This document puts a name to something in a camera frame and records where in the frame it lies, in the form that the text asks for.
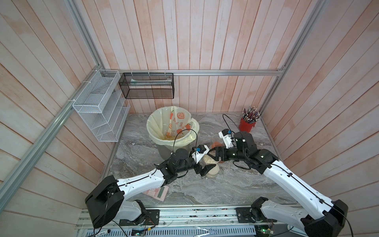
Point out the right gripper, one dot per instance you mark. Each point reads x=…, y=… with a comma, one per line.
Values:
x=223, y=150

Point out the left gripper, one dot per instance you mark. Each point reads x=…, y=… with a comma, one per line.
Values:
x=203, y=172

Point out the brown jar lid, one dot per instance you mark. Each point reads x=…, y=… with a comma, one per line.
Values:
x=217, y=144

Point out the oatmeal jar with brown lid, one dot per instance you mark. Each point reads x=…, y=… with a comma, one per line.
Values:
x=207, y=160

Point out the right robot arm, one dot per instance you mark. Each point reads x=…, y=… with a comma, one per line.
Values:
x=319, y=216

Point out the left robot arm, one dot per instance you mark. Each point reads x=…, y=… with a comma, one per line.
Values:
x=110, y=199

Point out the oatmeal jar with cream lid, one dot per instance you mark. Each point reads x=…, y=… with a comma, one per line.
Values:
x=213, y=172

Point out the red pencil cup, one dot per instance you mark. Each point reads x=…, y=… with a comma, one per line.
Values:
x=246, y=126

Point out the grey trash bin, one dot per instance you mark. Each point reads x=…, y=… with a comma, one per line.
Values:
x=165, y=151

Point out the bundle of pencils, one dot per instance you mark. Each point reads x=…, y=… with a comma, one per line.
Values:
x=251, y=115

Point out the pink calculator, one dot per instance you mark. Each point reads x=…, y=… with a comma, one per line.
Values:
x=158, y=193

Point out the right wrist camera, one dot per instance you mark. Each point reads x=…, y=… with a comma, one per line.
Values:
x=226, y=136

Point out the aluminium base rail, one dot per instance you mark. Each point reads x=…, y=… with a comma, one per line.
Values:
x=190, y=221

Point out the horizontal aluminium frame bar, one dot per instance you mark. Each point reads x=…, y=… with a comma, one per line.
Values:
x=227, y=72

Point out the black wire mesh basket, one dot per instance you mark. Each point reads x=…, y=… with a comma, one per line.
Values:
x=147, y=85

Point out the white wire mesh shelf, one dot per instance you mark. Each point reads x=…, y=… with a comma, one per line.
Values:
x=101, y=105

